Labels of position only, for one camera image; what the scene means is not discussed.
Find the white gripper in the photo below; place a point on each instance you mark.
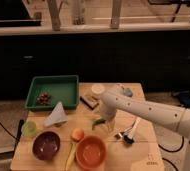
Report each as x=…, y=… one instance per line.
x=108, y=114

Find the green chili pepper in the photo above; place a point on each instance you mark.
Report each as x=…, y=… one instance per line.
x=97, y=122

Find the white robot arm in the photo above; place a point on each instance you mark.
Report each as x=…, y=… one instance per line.
x=176, y=119

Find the orange bowl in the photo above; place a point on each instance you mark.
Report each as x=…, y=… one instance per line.
x=90, y=152

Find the purple bowl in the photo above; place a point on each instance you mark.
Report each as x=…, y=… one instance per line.
x=46, y=145

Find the brown wooden block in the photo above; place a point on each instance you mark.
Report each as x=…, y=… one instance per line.
x=89, y=101

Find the blue sponge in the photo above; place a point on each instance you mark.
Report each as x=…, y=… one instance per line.
x=128, y=92

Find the black white dish brush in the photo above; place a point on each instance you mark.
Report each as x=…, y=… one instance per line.
x=129, y=133

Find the orange fruit toy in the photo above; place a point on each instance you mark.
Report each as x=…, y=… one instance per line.
x=77, y=134

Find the white folded cloth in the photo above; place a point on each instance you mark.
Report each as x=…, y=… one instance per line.
x=57, y=116

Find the yellow banana toy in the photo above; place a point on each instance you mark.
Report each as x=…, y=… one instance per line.
x=71, y=157

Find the green plastic tray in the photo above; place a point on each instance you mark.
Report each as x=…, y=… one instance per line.
x=63, y=88

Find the red berry cluster toy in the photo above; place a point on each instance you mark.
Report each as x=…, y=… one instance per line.
x=43, y=99

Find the light green cup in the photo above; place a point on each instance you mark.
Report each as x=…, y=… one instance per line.
x=29, y=129

